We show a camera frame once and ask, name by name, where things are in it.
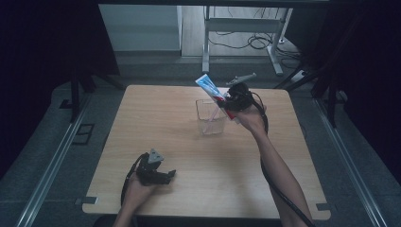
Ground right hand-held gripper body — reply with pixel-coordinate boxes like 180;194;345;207
221;72;257;112

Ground blue and red toothpaste tube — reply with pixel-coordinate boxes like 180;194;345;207
194;73;240;124

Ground white metal desk frame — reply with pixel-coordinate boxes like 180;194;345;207
201;5;295;78

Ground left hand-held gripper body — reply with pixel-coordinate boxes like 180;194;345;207
135;148;168;186

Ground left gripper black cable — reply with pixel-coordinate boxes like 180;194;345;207
120;152;149;207

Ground black floor frame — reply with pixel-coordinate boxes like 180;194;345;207
71;123;96;147

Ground person's left hand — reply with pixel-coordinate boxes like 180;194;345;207
123;171;159;210

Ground white power strip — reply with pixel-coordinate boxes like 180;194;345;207
290;69;308;84

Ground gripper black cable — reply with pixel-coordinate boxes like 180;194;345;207
120;152;149;207
250;91;317;227

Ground black metal stand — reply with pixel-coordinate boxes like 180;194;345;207
273;61;349;129
59;61;125;125

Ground dark curtain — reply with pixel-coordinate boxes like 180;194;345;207
0;0;121;181
285;0;401;185

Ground person's right hand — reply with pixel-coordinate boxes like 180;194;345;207
234;103;269;136

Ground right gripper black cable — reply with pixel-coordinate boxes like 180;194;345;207
250;91;317;227

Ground aluminium floor rail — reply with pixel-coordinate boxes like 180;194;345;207
14;94;93;227
311;97;383;227

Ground clear plastic cup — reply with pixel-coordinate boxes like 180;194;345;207
195;98;229;137

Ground white wall panel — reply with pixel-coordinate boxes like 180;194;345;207
97;4;183;53

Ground black floor cables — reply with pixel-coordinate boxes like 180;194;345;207
208;7;302;61

